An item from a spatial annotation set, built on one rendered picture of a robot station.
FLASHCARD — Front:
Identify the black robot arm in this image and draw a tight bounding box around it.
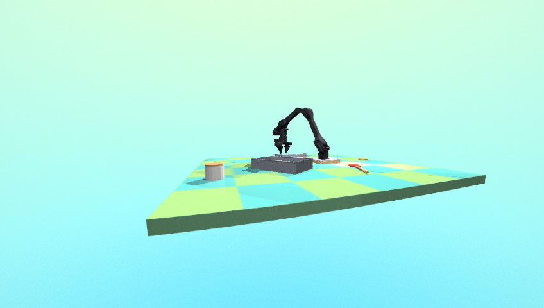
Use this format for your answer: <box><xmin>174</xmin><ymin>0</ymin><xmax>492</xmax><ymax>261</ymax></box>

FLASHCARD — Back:
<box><xmin>273</xmin><ymin>107</ymin><xmax>330</xmax><ymax>160</ymax></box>

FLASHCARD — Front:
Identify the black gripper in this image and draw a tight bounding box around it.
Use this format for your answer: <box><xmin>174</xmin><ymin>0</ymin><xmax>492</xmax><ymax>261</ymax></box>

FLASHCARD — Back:
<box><xmin>274</xmin><ymin>135</ymin><xmax>292</xmax><ymax>154</ymax></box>

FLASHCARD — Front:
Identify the grey cylindrical canister with wooden lid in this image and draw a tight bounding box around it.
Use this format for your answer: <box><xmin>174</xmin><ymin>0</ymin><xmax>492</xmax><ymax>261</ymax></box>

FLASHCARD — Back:
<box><xmin>205</xmin><ymin>162</ymin><xmax>225</xmax><ymax>181</ymax></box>

